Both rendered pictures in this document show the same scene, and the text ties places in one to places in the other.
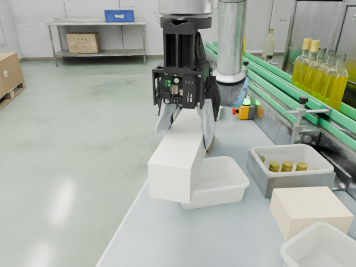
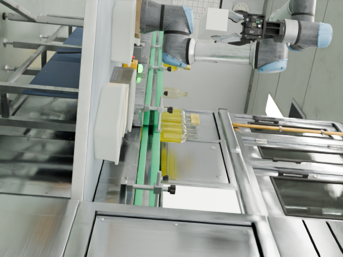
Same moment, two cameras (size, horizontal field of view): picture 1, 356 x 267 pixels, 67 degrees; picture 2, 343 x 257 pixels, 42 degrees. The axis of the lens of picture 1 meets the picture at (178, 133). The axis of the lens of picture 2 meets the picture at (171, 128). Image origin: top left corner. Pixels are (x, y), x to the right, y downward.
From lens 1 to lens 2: 1.08 m
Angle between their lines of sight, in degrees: 35
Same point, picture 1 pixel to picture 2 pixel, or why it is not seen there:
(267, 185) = (122, 81)
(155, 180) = (218, 12)
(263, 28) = not seen: hidden behind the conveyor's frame
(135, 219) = not seen: outside the picture
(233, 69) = (198, 54)
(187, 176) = (222, 29)
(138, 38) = not seen: outside the picture
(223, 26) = (233, 47)
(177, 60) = (269, 27)
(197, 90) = (252, 34)
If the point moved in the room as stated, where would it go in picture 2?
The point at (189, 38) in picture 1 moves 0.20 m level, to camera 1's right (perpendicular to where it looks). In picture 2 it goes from (274, 32) to (264, 96)
